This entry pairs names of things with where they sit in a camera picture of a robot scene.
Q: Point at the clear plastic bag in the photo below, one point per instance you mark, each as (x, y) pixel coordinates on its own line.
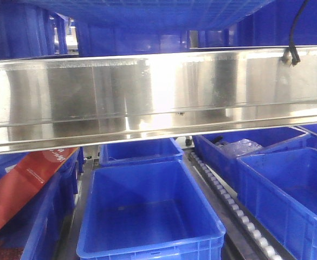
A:
(239, 148)

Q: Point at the white roller track lower shelf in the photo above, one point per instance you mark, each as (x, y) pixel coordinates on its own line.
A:
(245, 238)

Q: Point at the red cardboard box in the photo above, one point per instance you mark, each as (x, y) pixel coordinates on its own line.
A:
(27, 178)

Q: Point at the stainless steel shelf front rail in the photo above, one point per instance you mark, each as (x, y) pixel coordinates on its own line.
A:
(61, 102)

